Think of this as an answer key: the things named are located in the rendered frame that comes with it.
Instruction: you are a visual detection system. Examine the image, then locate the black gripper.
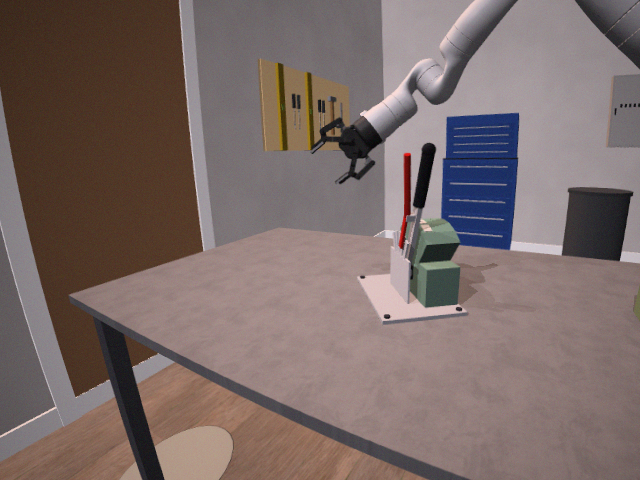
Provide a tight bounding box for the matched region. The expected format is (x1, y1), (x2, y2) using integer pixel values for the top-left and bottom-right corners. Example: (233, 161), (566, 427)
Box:
(311, 116), (382, 184)

